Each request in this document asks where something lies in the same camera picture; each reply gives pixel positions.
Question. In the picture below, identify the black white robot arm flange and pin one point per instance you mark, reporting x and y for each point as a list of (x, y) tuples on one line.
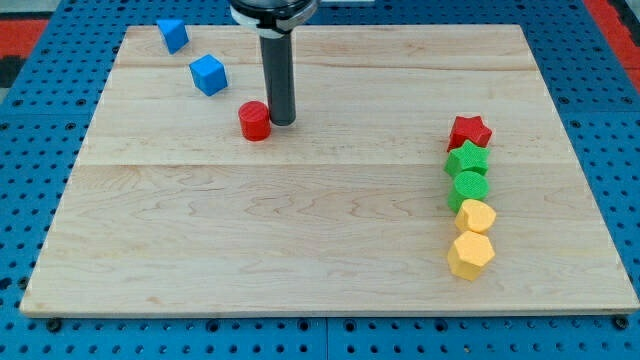
[(272, 19)]

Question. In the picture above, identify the light wooden board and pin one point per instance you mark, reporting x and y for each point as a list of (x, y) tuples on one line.
[(170, 212)]

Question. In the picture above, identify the blue cube block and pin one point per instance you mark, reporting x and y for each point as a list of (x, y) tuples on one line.
[(208, 74)]

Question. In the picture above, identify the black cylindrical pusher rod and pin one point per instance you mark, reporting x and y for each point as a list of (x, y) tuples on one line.
[(277, 59)]

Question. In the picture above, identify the yellow hexagon block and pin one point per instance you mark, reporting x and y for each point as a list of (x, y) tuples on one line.
[(469, 255)]

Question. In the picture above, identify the blue triangular prism block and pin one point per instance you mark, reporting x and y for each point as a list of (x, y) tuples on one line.
[(174, 33)]

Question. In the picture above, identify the red star block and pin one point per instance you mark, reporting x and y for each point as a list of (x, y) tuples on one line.
[(469, 128)]

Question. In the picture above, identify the green star block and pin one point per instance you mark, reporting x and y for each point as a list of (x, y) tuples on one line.
[(467, 157)]

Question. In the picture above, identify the green cylinder block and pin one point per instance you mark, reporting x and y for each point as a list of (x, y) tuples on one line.
[(467, 185)]

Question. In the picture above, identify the red cylinder block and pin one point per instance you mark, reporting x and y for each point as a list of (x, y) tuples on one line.
[(254, 118)]

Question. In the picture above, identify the yellow heart block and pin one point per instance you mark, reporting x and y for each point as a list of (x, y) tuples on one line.
[(476, 216)]

